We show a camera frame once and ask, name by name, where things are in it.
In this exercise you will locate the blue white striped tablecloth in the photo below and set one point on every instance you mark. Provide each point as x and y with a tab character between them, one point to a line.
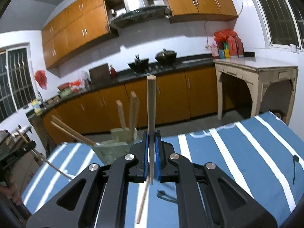
237	171

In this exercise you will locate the black wok with utensils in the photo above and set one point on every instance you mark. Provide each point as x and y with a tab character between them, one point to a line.
139	65

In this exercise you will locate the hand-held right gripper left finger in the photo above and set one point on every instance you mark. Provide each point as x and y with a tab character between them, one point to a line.
145	156

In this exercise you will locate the wooden chopstick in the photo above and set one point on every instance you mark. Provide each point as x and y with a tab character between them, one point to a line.
73	130
142	201
47	162
68	135
121	116
151	104
132	114

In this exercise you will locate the red basin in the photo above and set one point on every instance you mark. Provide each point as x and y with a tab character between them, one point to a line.
63	85

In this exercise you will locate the barred window with sliding frame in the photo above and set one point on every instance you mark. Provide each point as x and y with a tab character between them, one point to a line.
16	83

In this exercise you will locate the clear plastic bag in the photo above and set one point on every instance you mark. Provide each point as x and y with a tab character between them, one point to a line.
86	78

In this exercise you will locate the small red bottle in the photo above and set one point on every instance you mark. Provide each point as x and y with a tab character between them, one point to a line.
113	71

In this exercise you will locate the colourful seasoning boxes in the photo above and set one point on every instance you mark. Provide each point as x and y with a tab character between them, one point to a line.
225	51

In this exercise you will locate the pink bottle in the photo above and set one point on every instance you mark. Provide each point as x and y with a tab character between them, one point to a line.
215	51

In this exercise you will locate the crumpled red plastic bag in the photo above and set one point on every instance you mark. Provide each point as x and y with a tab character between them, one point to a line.
223	34

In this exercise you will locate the brown cutting board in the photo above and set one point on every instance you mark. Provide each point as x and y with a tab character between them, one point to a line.
99	73

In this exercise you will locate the barred window above side table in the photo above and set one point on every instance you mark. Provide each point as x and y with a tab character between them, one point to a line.
277	11

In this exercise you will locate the wok with lid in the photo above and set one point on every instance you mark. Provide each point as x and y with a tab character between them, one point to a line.
166	56

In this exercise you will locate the gas stove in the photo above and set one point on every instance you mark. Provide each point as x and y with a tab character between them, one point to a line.
156	67

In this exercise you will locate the wooden base cabinets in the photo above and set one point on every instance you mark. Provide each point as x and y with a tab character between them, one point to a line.
171	95

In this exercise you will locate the white cup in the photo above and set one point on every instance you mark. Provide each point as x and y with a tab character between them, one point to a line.
293	48

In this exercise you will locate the orange plastic bag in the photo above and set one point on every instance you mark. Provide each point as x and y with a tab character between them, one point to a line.
76	83

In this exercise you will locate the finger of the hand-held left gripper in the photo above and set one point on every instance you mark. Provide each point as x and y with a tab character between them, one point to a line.
27	147

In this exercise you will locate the wooden wall cabinets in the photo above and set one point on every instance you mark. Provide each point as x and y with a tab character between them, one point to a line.
133	11

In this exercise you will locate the black kitchen countertop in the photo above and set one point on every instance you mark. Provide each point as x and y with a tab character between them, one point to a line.
190	63

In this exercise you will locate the person's left hand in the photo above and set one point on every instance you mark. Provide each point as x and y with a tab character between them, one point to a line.
14	194

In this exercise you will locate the green perforated utensil holder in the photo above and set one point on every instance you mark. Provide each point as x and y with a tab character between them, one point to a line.
111	150

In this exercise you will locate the steel range hood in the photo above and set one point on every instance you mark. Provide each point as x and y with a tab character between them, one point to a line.
140	10

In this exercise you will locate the white side table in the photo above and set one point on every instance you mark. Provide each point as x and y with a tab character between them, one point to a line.
256	64

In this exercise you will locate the large red bottles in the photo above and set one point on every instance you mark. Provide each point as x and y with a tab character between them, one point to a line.
235	46

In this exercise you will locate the hanging red plastic bag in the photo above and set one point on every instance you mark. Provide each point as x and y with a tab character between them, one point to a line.
40	78

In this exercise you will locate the sink faucet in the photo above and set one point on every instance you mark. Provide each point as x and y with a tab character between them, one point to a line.
40	97

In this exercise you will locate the yellow detergent bottle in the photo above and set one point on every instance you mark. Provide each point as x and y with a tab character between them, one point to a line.
36	105

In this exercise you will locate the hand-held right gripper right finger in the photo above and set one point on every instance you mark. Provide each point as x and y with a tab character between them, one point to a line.
158	156

